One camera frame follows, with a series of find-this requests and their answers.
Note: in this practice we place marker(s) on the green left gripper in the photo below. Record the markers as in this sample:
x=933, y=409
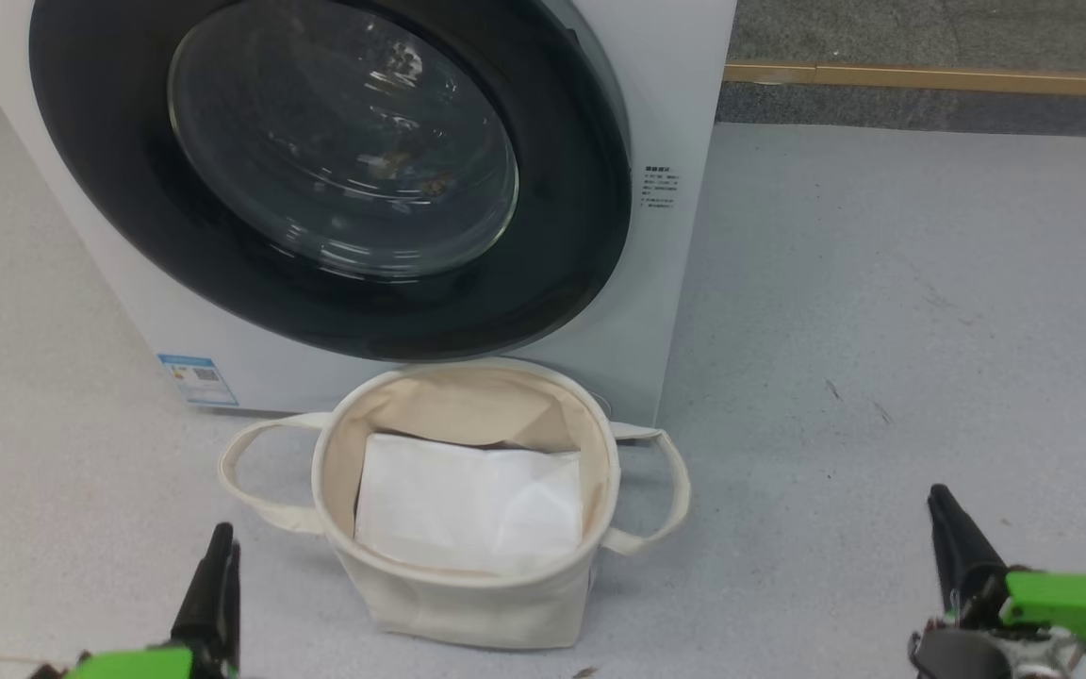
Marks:
x=128, y=665

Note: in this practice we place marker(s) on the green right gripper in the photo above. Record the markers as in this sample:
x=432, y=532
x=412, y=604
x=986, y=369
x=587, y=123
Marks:
x=1071, y=608

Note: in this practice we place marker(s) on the round black glass washer door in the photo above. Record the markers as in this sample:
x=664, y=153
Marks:
x=109, y=189

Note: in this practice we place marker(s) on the cream canvas laundry basket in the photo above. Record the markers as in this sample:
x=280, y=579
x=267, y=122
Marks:
x=468, y=613

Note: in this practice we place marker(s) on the white front-load washing machine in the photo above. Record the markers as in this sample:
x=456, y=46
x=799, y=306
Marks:
x=666, y=57

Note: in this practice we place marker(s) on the blue energy label sticker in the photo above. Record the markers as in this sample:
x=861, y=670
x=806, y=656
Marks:
x=199, y=380

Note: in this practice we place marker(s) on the white liner sheet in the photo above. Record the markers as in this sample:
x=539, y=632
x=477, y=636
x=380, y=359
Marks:
x=458, y=505

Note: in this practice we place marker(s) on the small printed text label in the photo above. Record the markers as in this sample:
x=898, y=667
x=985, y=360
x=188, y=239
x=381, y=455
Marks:
x=659, y=189

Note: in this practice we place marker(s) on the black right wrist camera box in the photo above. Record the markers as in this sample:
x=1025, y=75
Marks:
x=962, y=655

